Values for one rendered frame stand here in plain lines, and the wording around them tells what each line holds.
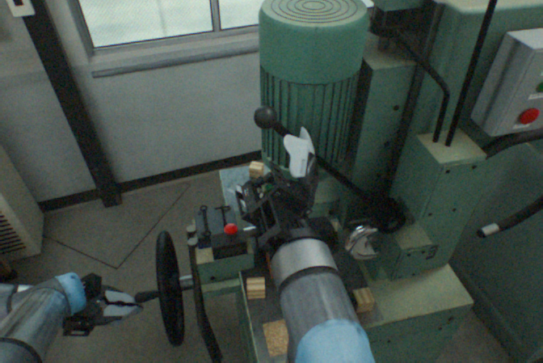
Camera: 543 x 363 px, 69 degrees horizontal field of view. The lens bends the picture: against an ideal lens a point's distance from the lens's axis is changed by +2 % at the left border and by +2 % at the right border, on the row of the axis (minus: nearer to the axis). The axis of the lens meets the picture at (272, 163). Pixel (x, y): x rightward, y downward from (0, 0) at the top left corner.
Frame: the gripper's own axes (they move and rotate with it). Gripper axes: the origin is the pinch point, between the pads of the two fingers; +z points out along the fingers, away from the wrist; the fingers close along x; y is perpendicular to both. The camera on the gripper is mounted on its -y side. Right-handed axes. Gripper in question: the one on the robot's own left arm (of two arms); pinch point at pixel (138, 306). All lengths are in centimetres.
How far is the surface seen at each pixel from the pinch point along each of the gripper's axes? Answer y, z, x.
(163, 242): -9.2, 2.7, -11.6
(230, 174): -15.5, 22.3, -37.1
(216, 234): -20.9, 10.9, -6.4
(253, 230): -21.4, 20.9, -9.1
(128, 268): 89, 22, -76
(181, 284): 0.4, 10.9, -7.3
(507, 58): -83, 29, 6
